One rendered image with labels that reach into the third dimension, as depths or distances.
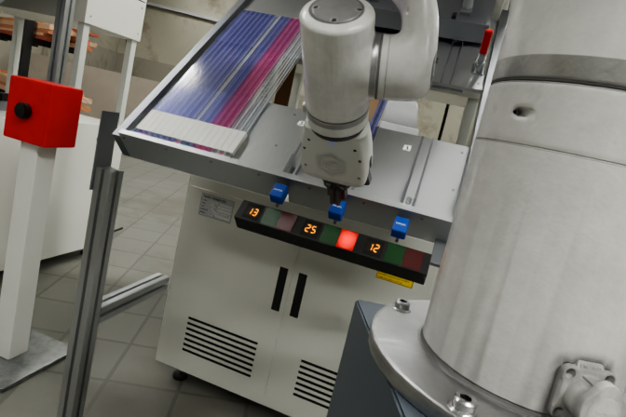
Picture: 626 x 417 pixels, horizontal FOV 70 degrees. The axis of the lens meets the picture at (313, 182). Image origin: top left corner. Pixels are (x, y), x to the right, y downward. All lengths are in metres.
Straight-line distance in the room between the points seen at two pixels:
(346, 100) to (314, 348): 0.81
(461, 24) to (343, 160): 0.61
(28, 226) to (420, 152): 1.03
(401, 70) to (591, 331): 0.33
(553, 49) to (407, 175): 0.58
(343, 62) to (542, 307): 0.34
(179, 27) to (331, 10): 10.04
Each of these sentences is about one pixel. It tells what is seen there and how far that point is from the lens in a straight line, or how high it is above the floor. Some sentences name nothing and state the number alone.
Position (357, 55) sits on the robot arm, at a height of 0.92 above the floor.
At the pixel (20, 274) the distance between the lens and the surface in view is 1.45.
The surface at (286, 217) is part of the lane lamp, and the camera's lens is 0.78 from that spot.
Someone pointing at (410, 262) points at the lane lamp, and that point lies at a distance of 0.74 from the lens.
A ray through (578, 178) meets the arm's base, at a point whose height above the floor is 0.84.
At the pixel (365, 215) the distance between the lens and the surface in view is 0.80.
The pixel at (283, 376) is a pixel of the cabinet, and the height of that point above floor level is 0.16.
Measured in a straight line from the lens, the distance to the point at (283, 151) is 0.87.
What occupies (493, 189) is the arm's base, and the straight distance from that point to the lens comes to 0.28.
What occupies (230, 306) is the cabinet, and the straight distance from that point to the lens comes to 1.28.
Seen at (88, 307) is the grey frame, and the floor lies 0.33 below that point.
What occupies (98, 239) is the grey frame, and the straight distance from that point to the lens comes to 1.06.
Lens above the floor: 0.84
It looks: 8 degrees down
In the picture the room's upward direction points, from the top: 13 degrees clockwise
